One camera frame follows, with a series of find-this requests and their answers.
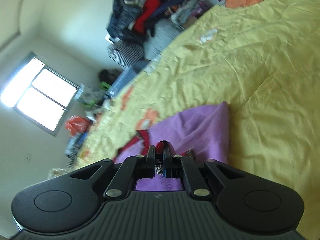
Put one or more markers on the green plastic chair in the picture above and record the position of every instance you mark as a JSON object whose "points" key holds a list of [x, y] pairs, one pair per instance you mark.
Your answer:
{"points": [[103, 86]]}

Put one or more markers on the pile of dark clothes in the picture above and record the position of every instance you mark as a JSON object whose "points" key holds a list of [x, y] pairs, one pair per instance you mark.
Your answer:
{"points": [[125, 15]]}

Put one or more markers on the dark backpack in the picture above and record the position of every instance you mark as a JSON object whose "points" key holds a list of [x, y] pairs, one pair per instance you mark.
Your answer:
{"points": [[108, 76]]}

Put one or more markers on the window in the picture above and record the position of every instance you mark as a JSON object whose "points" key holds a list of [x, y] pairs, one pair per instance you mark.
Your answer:
{"points": [[41, 95]]}

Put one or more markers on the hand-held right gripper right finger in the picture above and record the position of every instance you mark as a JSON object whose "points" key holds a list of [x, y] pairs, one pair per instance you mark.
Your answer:
{"points": [[167, 160]]}

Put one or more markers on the white wrapped bundle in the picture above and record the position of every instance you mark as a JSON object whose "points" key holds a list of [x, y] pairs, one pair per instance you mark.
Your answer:
{"points": [[162, 36]]}

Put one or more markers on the houndstooth bag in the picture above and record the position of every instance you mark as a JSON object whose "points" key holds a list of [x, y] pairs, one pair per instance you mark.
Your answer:
{"points": [[127, 52]]}

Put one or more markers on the stack of folded clothes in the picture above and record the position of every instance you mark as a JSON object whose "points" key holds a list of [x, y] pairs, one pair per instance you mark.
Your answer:
{"points": [[187, 10]]}

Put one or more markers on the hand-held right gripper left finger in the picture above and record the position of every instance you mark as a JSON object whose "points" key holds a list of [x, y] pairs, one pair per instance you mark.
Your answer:
{"points": [[150, 160]]}

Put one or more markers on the purple sweater with red collar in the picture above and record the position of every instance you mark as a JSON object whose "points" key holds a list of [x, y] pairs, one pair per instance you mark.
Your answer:
{"points": [[197, 130]]}

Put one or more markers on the blue quilted cover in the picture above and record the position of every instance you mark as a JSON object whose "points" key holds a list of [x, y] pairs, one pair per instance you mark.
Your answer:
{"points": [[126, 77]]}

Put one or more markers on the red folded garment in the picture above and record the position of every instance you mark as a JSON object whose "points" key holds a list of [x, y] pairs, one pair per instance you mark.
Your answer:
{"points": [[147, 12]]}

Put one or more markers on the floral pillow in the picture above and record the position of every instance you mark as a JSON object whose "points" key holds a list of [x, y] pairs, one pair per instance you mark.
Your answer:
{"points": [[86, 95]]}

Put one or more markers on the orange plastic bag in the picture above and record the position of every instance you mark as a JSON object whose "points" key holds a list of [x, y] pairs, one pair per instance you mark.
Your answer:
{"points": [[76, 125]]}

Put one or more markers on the yellow printed blanket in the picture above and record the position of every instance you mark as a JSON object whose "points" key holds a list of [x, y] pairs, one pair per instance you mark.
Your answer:
{"points": [[250, 67]]}

